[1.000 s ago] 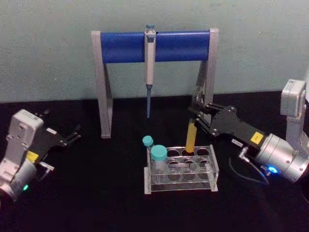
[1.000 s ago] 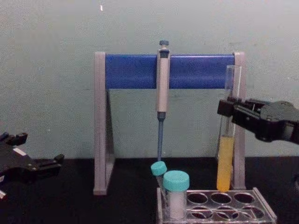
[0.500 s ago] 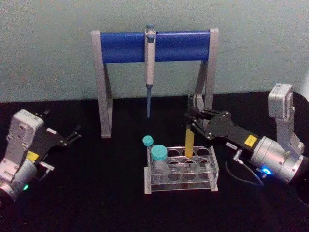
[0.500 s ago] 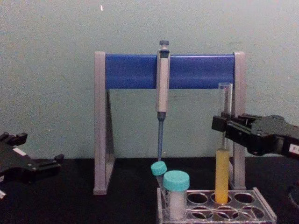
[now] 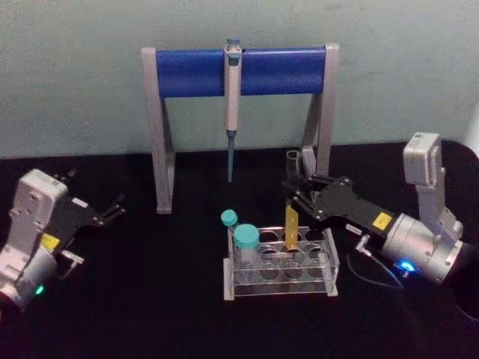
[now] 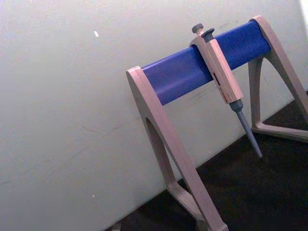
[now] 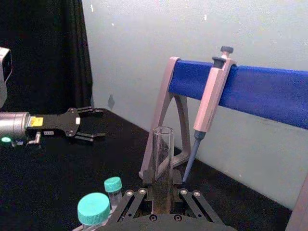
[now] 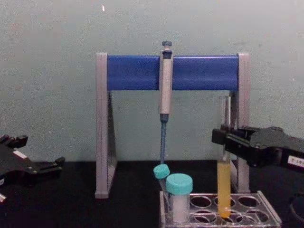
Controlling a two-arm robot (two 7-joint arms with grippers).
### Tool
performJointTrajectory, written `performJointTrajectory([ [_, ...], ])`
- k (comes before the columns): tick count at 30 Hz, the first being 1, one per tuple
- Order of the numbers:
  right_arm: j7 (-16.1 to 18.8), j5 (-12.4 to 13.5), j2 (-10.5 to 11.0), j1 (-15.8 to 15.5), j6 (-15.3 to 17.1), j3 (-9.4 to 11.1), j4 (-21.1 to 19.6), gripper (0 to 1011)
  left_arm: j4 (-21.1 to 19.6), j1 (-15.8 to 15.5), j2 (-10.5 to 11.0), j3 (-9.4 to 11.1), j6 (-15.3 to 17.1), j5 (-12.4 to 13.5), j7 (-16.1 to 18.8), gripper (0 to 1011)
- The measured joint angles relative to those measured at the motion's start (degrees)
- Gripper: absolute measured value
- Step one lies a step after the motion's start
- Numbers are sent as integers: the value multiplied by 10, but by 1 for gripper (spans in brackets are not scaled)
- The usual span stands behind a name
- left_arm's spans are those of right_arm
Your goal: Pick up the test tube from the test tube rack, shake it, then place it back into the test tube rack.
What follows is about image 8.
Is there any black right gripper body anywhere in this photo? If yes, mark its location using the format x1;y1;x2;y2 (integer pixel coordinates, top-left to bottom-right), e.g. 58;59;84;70
247;126;304;171

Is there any black table cloth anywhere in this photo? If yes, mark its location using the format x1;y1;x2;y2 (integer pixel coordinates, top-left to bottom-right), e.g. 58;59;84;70
0;160;304;228

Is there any clear plastic tube rack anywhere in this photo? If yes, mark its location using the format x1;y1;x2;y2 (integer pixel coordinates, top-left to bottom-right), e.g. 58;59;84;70
159;190;283;228

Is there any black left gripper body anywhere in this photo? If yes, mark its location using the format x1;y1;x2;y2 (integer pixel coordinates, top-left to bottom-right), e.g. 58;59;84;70
0;142;40;188

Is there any thin tube with teal cap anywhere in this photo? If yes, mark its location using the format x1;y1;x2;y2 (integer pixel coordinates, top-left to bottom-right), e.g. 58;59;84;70
152;163;174;212

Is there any grey and blue pipette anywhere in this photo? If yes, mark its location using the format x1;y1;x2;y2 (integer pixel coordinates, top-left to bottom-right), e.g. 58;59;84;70
158;40;174;167

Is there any dark round object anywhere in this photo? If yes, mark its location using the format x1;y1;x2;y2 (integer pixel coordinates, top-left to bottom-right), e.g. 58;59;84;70
289;191;304;220

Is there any wide tube with teal cap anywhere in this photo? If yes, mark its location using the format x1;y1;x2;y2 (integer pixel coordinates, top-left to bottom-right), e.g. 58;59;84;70
165;173;194;224

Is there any grey stand with blue bar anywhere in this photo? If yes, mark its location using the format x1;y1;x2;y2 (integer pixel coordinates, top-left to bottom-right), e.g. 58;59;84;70
95;52;251;199

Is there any test tube with yellow liquid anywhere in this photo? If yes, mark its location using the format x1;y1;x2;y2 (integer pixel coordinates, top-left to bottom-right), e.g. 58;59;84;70
218;94;233;219

